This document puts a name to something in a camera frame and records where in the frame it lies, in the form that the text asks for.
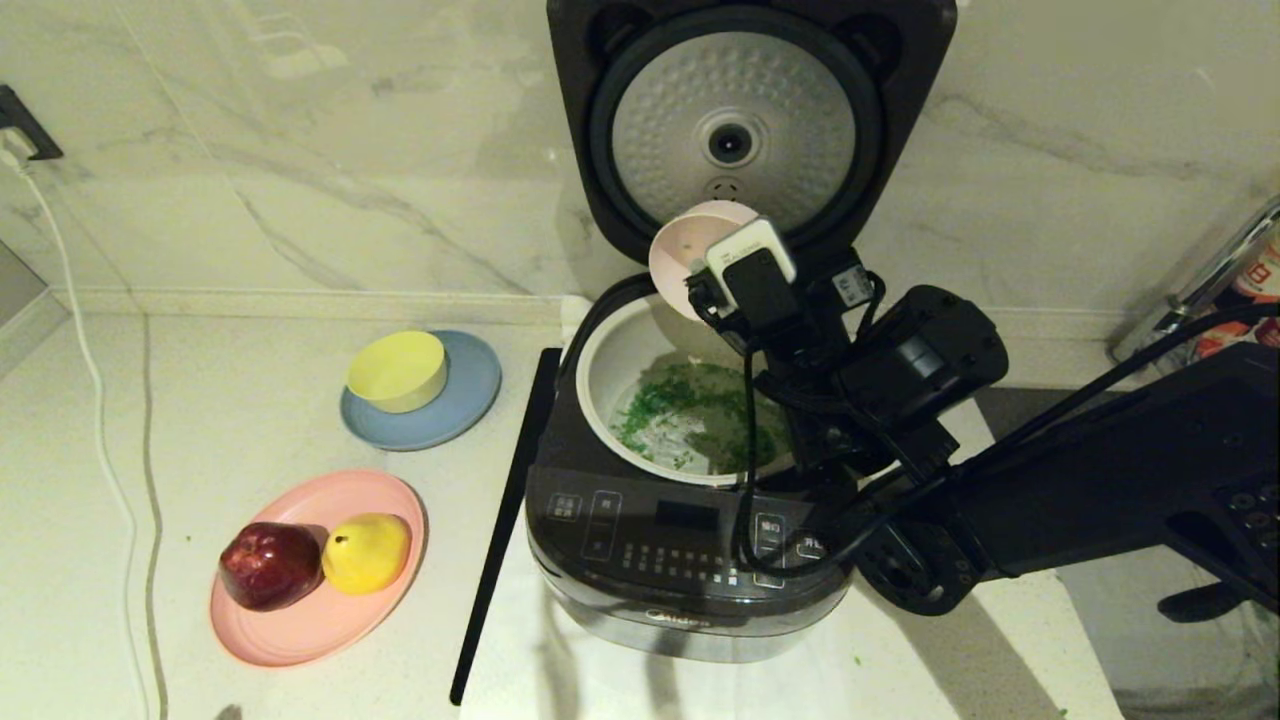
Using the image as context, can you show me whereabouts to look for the pale pink bowl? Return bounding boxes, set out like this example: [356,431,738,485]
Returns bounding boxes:
[648,200,761,324]

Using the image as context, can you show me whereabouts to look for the black rice cooker lid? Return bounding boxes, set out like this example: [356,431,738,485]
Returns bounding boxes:
[547,0,959,288]

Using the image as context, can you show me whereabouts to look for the white inner pot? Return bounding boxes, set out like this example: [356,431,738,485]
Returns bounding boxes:
[576,292,801,488]

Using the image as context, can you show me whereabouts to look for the black rice cooker body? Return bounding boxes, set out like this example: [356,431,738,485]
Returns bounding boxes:
[524,275,867,665]

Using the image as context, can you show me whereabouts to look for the yellow bowl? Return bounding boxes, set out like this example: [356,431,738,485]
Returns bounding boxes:
[345,331,449,415]

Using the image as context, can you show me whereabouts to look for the green chopped vegetables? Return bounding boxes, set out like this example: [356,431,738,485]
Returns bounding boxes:
[612,362,793,476]

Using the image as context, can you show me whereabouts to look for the stainless steel sink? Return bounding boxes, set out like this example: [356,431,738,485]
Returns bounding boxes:
[968,385,1280,720]

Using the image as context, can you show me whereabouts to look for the chrome faucet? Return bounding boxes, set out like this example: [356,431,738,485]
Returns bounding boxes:
[1106,195,1280,373]

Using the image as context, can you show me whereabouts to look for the blue plate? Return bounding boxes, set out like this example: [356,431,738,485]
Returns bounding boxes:
[339,330,503,453]

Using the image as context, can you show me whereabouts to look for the black tray edge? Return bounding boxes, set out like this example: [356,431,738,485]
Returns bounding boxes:
[449,347,563,707]

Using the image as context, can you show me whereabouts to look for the red white label bottle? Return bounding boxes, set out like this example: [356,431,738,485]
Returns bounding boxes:
[1195,235,1280,359]

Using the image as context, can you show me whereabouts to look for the white cloth in sink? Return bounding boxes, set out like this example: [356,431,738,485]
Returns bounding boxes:
[1060,570,1280,706]

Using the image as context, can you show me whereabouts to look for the yellow pear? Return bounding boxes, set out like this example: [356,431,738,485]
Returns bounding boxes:
[320,511,413,597]

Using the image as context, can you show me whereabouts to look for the red apple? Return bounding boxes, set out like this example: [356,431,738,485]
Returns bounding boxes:
[218,520,327,612]

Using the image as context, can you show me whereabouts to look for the pink plate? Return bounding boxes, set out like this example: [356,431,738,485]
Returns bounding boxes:
[209,469,429,669]

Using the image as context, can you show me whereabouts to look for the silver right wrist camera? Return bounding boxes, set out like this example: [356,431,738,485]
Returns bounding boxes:
[704,217,799,326]

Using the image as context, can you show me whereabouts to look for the white power cable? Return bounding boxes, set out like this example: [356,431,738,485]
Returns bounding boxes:
[0,135,167,720]

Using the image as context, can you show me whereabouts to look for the black wall socket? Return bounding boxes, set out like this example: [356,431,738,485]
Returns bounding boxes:
[0,85,64,163]

